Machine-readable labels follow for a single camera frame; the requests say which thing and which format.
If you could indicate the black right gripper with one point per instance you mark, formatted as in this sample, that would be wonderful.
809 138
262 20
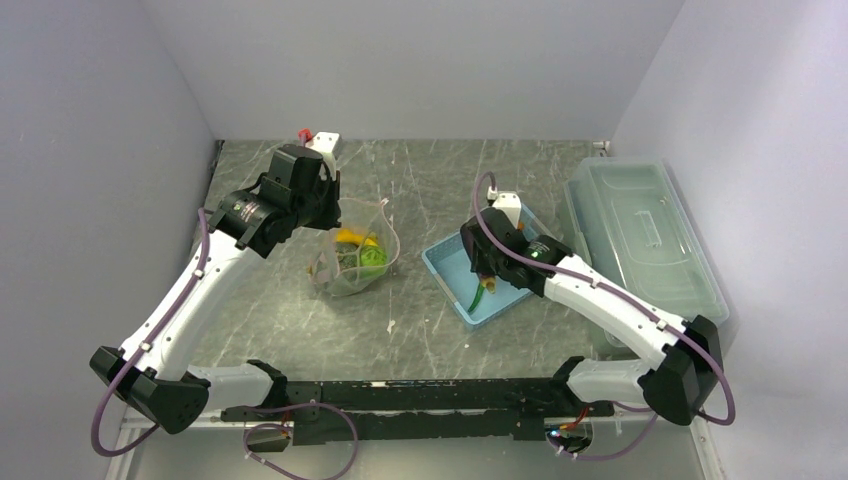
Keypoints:
479 264

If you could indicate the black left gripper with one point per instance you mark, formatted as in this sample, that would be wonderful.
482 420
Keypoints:
332 187

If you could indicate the purple eggplant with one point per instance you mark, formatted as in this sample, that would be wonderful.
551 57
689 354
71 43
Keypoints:
488 283

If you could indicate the yellow banana bunch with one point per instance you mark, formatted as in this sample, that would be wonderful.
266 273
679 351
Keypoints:
348 236

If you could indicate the green netted melon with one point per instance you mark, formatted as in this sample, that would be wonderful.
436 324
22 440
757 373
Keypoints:
348 256

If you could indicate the clear zip top bag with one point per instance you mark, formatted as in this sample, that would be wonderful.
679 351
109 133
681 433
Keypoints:
362 217

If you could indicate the green lime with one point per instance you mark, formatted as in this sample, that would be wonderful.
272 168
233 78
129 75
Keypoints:
373 261

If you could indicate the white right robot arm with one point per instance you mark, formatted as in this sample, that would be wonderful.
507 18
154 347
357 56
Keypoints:
678 372

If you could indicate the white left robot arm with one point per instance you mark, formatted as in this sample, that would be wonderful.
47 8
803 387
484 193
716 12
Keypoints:
151 370

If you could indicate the green chili pepper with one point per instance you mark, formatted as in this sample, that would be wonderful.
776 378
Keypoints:
480 292

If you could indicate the blue plastic basket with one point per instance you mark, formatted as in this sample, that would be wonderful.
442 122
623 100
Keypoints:
450 268

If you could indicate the clear plastic storage box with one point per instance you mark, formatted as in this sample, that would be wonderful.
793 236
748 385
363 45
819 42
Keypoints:
623 216

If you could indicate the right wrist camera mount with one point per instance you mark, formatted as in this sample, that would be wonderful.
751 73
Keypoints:
507 202

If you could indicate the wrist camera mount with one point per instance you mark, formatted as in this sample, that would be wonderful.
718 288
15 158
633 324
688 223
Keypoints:
328 144
507 202

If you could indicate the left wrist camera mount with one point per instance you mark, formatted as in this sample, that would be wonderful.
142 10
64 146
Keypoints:
328 144

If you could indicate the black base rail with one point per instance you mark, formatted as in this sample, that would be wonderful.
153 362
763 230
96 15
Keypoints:
518 408

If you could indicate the aluminium frame rail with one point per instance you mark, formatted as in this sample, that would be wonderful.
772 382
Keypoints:
630 429

